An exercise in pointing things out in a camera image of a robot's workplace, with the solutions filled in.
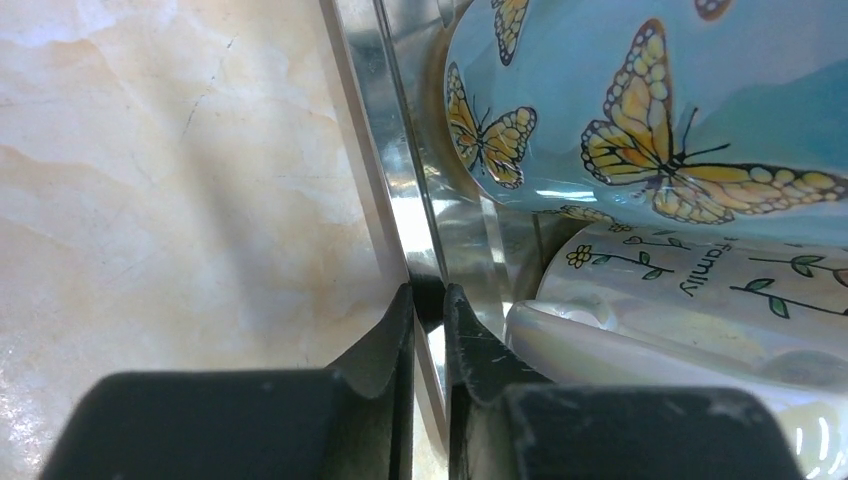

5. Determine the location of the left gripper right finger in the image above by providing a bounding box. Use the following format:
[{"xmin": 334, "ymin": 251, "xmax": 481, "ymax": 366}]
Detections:
[{"xmin": 444, "ymin": 284, "xmax": 801, "ymax": 479}]

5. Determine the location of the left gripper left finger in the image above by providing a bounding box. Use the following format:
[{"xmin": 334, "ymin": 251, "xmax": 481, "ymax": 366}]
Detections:
[{"xmin": 41, "ymin": 284, "xmax": 414, "ymax": 479}]

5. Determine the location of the white floral family mug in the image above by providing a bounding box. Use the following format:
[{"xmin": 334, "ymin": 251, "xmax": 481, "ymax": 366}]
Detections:
[{"xmin": 505, "ymin": 223, "xmax": 847, "ymax": 479}]

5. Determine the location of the silver metal tray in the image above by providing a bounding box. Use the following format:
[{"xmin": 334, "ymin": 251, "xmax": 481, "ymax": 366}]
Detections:
[{"xmin": 321, "ymin": 1, "xmax": 557, "ymax": 454}]

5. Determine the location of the blue butterfly mug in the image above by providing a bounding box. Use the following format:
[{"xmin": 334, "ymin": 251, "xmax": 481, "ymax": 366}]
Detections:
[{"xmin": 444, "ymin": 1, "xmax": 847, "ymax": 247}]

